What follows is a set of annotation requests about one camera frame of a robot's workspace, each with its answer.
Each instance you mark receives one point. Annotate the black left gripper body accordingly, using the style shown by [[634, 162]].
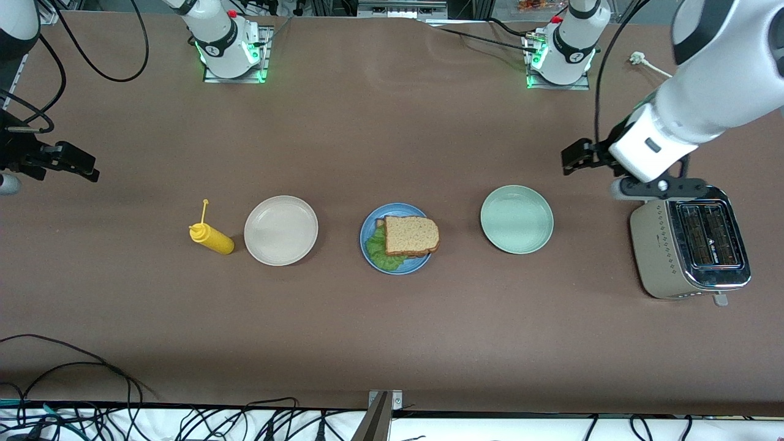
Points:
[[603, 151]]

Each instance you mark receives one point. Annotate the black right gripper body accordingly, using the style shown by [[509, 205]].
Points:
[[18, 150]]

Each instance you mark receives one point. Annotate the yellow squeeze bottle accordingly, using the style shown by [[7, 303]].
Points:
[[215, 242]]

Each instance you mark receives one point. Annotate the green lettuce leaf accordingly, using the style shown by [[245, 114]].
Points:
[[376, 248]]

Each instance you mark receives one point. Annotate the light green plate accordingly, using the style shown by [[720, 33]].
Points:
[[516, 219]]

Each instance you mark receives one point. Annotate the blue plate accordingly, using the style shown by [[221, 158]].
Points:
[[416, 265]]

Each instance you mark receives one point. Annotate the beige plate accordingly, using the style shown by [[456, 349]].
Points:
[[280, 230]]

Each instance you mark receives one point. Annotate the beige chrome-top toaster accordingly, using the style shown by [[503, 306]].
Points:
[[658, 257]]

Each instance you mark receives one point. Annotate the orange packet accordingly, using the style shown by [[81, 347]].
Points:
[[539, 5]]

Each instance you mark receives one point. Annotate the grey metal box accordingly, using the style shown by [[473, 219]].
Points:
[[401, 9]]

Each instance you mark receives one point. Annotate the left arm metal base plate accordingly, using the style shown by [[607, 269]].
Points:
[[557, 86]]

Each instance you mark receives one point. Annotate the aluminium side rail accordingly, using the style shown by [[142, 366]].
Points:
[[18, 67]]

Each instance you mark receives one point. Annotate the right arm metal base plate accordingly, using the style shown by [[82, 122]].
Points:
[[233, 80]]

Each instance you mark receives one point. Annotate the aluminium camera post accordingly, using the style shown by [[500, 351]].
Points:
[[375, 422]]

